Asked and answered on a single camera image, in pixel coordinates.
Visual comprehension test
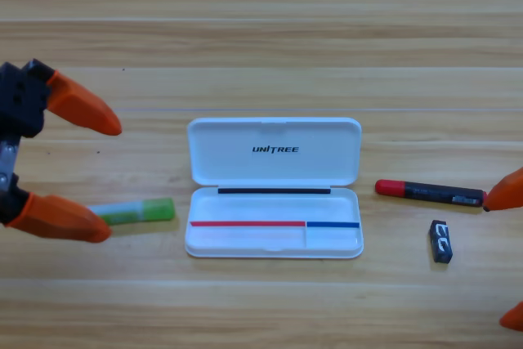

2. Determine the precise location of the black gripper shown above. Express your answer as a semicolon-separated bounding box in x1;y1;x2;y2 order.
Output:
0;58;123;244

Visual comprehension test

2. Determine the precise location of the green glue stick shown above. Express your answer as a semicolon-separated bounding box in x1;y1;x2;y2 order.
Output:
87;197;177;227

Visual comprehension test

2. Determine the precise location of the white Unitree pencil case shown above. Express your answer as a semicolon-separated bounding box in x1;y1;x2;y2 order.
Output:
184;117;364;260

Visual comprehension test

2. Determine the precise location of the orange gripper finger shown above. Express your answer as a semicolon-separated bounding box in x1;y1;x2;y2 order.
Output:
483;167;523;213
498;301;523;333

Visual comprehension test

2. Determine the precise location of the black eraser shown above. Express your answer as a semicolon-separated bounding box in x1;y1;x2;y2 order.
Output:
428;219;454;264

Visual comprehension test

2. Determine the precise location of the red and black marker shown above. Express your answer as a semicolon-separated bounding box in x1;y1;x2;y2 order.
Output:
374;179;489;209

